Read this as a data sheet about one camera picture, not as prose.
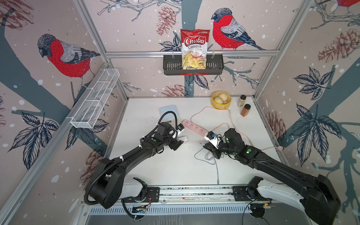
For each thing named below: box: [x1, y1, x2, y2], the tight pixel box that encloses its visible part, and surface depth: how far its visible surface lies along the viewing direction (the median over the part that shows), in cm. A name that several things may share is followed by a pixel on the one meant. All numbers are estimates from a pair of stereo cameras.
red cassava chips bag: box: [180, 29, 210, 70], surface depth 87 cm
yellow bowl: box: [210, 90, 232, 110], surface depth 116 cm
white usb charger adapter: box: [178, 135, 188, 144], surface depth 92 cm
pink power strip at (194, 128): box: [181, 119, 208, 137], surface depth 102 cm
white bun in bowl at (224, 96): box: [218, 92, 229, 103], surface depth 116 cm
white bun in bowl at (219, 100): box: [214, 96, 224, 105], surface depth 113 cm
